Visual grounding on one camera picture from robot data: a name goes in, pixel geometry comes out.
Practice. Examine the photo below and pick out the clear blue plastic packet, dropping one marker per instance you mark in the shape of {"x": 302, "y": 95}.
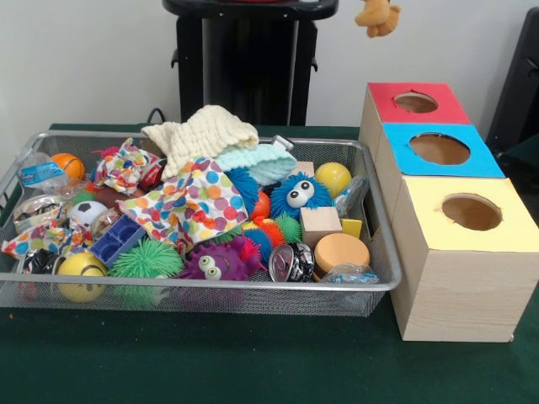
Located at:
{"x": 352, "y": 195}

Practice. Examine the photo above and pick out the round wooden disc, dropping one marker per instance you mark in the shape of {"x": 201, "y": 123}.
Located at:
{"x": 341, "y": 252}

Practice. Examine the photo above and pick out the tan plush animal toy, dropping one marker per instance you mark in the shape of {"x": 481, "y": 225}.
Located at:
{"x": 377, "y": 17}

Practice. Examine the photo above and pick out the wooden box with three holes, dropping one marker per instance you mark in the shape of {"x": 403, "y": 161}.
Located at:
{"x": 459, "y": 278}

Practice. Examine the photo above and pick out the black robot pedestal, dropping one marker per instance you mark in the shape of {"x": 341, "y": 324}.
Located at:
{"x": 253, "y": 67}

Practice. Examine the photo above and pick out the large polka dot cloth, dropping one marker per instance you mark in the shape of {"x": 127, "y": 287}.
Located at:
{"x": 189, "y": 206}

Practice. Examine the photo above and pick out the mint green knit cloth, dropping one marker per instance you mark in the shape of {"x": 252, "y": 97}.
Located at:
{"x": 259, "y": 162}

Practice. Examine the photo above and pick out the yellow block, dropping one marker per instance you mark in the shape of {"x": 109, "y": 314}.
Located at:
{"x": 352, "y": 227}

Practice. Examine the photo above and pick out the small orange basketball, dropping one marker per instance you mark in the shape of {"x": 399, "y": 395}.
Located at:
{"x": 69, "y": 167}

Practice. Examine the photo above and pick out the clear crumpled plastic packet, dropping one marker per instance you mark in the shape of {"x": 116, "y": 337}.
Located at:
{"x": 350, "y": 273}

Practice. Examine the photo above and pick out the clear plastic bottle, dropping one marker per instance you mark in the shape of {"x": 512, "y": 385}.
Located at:
{"x": 40, "y": 172}

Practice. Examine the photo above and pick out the purple plastic block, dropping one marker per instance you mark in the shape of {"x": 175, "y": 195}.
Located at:
{"x": 118, "y": 240}

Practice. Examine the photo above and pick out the large green spiky ball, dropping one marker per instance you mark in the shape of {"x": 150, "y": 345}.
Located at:
{"x": 145, "y": 257}

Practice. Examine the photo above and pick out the wooden cube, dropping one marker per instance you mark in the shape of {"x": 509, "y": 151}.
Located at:
{"x": 320, "y": 225}

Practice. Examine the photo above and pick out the black chair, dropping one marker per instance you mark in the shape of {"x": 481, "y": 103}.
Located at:
{"x": 518, "y": 93}

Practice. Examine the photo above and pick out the small black white soccer ball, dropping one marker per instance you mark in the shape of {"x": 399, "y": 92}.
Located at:
{"x": 86, "y": 215}

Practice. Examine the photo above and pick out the blue fuzzy ball with eyes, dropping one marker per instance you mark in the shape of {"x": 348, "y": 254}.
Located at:
{"x": 300, "y": 194}

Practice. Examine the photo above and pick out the yellow smiley ball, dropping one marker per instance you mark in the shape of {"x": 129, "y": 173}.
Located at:
{"x": 82, "y": 276}

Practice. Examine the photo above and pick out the clear mesh bin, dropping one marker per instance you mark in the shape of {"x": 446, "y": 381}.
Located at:
{"x": 375, "y": 252}

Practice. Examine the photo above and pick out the cream waffle cloth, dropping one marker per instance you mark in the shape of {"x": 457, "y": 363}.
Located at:
{"x": 202, "y": 135}

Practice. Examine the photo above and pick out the teal blue spiky ball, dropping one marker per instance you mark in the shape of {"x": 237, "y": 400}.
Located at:
{"x": 245, "y": 187}

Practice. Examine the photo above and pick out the purple spiky ball with eyes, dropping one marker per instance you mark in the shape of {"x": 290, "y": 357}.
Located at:
{"x": 217, "y": 261}

